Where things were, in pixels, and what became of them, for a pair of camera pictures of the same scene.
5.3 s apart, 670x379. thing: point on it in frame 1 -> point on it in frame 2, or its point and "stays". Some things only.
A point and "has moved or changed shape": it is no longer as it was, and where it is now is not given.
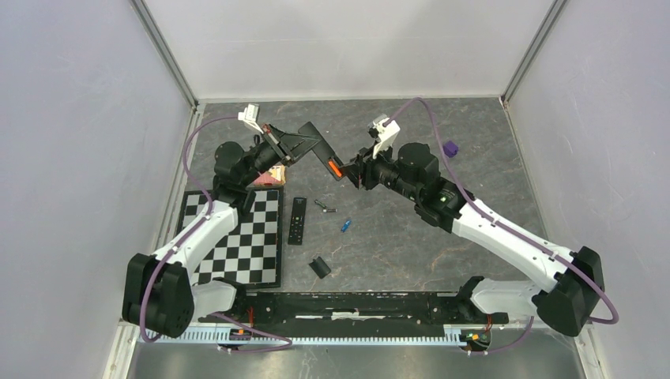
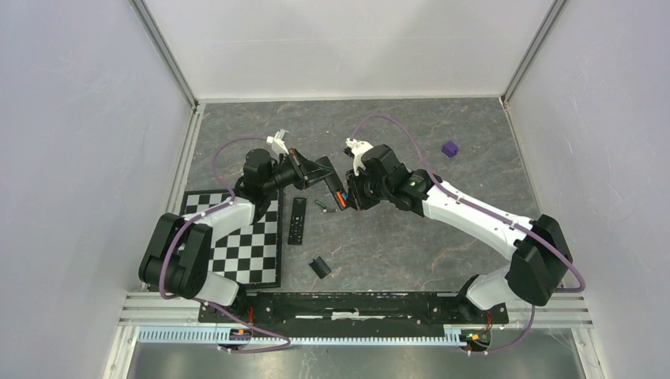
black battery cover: (320, 267) stays
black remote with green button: (297, 223) stays
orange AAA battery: (335, 169) has moved or changed shape
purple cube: (449, 148) stays
